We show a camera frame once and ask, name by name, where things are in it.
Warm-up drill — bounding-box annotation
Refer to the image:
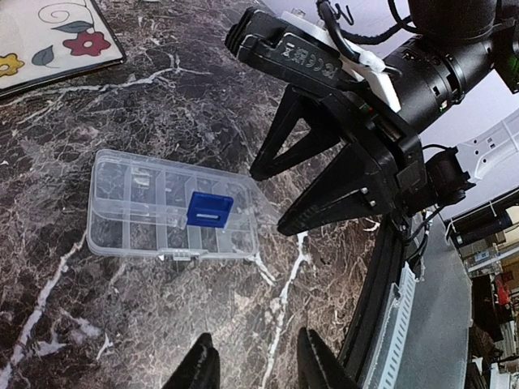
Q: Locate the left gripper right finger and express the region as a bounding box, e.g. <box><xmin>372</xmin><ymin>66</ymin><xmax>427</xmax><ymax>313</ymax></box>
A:
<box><xmin>297</xmin><ymin>327</ymin><xmax>359</xmax><ymax>389</ymax></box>

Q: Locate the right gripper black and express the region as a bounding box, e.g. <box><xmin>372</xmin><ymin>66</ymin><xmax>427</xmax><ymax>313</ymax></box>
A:
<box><xmin>250</xmin><ymin>84</ymin><xmax>426</xmax><ymax>236</ymax></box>

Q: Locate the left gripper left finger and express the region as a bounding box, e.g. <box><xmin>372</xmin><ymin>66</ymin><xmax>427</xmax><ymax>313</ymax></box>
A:
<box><xmin>162</xmin><ymin>332</ymin><xmax>221</xmax><ymax>389</ymax></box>

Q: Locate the clear plastic pill organizer box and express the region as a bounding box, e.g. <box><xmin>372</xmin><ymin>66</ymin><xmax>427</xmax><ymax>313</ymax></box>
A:
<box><xmin>87</xmin><ymin>149</ymin><xmax>279</xmax><ymax>261</ymax></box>

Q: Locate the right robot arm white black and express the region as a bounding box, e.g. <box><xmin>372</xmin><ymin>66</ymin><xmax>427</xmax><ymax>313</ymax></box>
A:
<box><xmin>225</xmin><ymin>1</ymin><xmax>518</xmax><ymax>236</ymax></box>

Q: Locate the square floral ceramic plate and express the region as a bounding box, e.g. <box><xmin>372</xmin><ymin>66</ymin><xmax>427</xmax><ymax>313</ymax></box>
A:
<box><xmin>1</xmin><ymin>1</ymin><xmax>127</xmax><ymax>98</ymax></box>

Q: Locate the white slotted cable duct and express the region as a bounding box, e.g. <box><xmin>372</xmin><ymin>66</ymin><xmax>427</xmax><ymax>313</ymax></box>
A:
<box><xmin>363</xmin><ymin>262</ymin><xmax>418</xmax><ymax>389</ymax></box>

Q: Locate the black front table rail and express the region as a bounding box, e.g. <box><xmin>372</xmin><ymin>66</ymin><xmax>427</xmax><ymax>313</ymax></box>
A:
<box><xmin>338</xmin><ymin>216</ymin><xmax>405</xmax><ymax>386</ymax></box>

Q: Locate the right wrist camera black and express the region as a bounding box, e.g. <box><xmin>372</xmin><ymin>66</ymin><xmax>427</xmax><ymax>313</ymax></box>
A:
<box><xmin>225</xmin><ymin>7</ymin><xmax>356</xmax><ymax>95</ymax></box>

